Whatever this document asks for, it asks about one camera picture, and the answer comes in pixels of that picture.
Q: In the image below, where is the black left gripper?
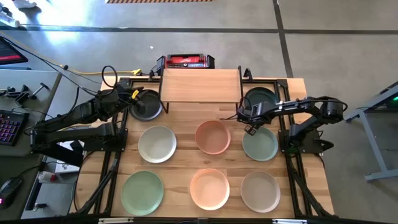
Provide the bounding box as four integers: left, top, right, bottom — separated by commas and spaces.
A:
116, 78, 148, 116

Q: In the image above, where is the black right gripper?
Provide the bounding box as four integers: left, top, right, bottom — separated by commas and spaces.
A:
237, 101, 276, 137

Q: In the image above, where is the black plate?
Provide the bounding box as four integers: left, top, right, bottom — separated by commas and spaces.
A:
129, 89, 164, 123

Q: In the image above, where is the sage green plate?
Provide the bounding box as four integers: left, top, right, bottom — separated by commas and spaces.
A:
241, 126, 279, 162

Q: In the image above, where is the terracotta plate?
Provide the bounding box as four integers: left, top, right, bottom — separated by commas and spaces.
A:
195, 119, 232, 156

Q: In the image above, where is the cream plate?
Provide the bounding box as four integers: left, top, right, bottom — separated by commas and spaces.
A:
137, 125, 178, 164

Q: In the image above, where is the beige plate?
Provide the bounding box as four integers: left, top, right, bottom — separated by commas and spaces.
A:
239, 170, 282, 214

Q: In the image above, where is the peach plate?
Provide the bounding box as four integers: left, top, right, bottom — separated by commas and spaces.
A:
189, 168, 231, 212

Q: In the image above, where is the light green plate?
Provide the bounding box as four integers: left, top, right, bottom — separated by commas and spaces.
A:
120, 170, 165, 217

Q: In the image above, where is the white box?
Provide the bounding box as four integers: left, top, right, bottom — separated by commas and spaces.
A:
53, 141, 83, 175

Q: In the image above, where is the black desk clamp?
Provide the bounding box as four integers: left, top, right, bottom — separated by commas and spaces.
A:
0, 82, 51, 105

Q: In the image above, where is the clear plastic bottle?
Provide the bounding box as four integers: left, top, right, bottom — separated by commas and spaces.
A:
36, 170, 59, 185

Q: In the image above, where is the grey desk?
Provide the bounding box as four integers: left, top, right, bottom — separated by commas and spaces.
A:
0, 68, 63, 220

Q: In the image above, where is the black backlit keyboard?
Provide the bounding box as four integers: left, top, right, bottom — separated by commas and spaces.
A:
0, 110, 31, 147

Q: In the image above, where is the black computer mouse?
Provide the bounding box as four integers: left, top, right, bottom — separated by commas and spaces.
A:
0, 176, 24, 208

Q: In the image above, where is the black aluminium table frame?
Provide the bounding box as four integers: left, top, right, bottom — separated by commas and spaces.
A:
68, 75, 336, 218

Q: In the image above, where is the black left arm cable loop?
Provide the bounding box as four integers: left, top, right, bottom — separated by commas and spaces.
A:
101, 64, 119, 90

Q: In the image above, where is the wooden shelf with black frame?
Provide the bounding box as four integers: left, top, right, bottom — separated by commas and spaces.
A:
158, 65, 245, 114

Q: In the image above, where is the silver metal bracket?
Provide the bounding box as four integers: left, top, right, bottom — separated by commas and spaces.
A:
97, 217, 136, 224
271, 218, 309, 224

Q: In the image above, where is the grey metal table frame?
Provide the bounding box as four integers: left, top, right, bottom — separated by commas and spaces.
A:
343, 81, 398, 183

